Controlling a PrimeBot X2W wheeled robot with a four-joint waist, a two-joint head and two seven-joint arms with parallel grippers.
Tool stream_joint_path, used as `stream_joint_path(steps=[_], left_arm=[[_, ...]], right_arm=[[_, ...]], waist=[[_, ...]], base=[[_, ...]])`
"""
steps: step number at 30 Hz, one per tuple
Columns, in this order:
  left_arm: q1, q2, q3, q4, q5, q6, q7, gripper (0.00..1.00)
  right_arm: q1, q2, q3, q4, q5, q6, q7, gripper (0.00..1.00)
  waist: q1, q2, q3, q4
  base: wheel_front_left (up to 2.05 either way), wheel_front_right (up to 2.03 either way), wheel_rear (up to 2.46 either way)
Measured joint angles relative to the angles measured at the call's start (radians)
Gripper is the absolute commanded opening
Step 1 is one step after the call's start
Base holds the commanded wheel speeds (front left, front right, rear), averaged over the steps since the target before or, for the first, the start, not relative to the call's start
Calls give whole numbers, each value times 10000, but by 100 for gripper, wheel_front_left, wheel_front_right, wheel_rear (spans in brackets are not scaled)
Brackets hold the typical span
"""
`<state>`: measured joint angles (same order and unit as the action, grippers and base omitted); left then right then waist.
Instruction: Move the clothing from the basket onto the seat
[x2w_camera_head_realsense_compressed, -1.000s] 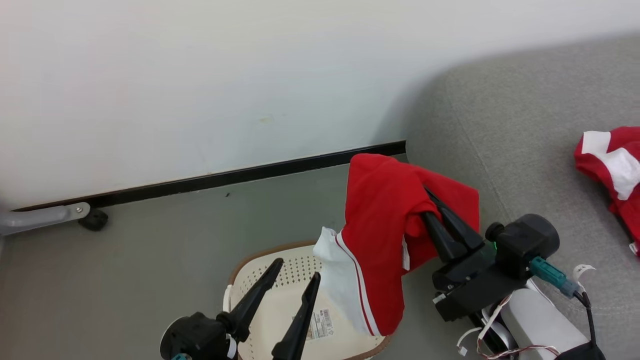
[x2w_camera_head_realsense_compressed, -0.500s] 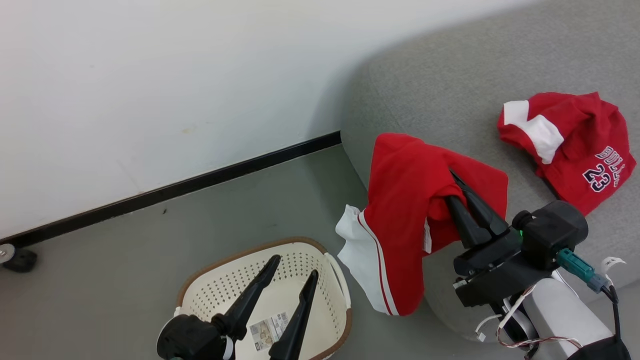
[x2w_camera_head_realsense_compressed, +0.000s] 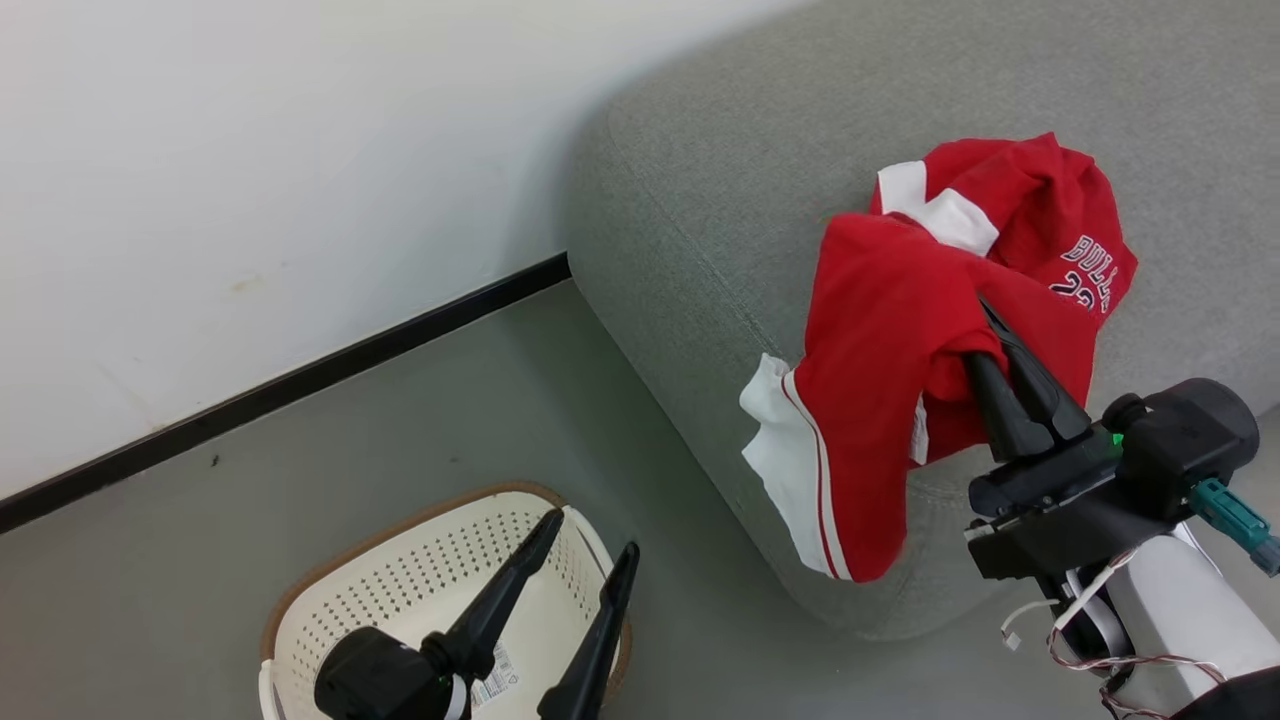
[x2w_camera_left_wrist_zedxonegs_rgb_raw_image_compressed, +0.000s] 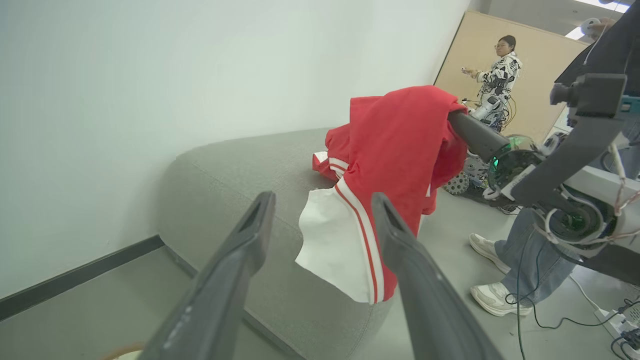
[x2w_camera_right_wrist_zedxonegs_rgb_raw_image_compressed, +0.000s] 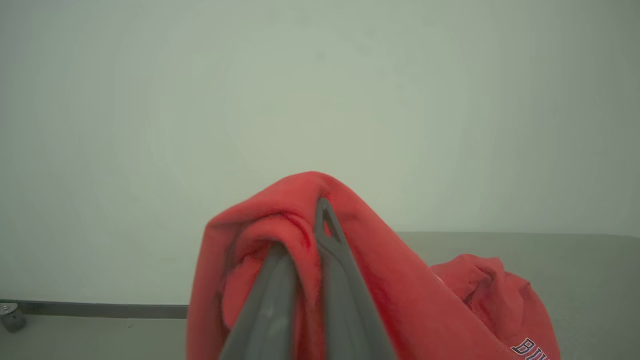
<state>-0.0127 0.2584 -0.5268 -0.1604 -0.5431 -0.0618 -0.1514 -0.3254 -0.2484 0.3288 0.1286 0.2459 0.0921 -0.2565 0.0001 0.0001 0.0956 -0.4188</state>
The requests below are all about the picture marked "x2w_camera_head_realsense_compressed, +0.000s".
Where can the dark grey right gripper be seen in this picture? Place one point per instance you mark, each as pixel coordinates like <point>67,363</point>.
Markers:
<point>1060,500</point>

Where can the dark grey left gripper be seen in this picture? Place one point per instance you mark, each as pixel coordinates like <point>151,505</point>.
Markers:
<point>453,700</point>

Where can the red shorts white striped trim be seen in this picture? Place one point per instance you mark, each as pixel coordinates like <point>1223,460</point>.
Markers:
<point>870,330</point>

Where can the red white Bulls jersey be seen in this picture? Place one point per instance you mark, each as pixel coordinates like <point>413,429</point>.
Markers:
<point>1030,190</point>

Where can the cream perforated laundry basket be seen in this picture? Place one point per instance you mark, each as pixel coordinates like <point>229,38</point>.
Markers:
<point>400,570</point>

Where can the black baseboard strip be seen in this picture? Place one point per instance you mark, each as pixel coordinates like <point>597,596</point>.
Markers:
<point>300,385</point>

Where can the grey fabric sofa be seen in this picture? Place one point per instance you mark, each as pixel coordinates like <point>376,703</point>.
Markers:
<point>750,150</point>

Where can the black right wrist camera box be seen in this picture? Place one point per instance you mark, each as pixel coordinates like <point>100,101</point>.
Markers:
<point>1190,435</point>

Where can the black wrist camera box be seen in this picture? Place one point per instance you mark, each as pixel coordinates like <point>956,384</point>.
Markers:
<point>375,675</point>
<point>1190,435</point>

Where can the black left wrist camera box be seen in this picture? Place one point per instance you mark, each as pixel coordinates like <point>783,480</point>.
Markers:
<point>375,675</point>

